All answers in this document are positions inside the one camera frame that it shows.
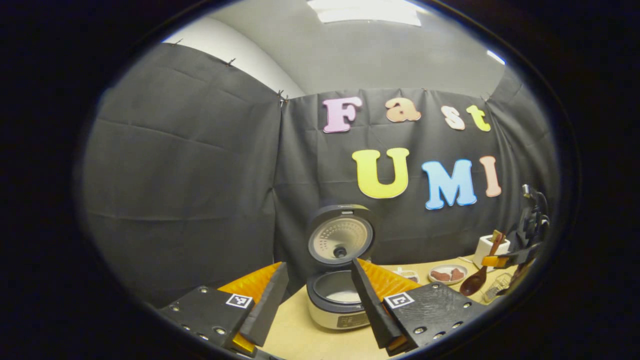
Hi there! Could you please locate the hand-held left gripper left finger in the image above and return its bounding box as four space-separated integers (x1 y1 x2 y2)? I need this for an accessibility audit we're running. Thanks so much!
157 261 290 353

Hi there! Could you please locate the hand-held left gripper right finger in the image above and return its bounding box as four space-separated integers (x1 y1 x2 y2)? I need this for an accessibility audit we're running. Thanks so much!
350 258 488 357

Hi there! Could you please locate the brown wooden spoon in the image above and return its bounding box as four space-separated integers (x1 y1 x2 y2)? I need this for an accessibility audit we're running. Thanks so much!
459 232 506 297

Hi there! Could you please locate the grey rice cooker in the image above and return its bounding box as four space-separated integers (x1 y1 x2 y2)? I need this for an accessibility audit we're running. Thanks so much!
306 203 376 331

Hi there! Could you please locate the white toaster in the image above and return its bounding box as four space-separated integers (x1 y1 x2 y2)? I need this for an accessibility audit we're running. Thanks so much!
473 235 512 271

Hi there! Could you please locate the round white plate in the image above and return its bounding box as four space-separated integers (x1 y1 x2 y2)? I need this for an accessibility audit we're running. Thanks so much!
428 264 469 286

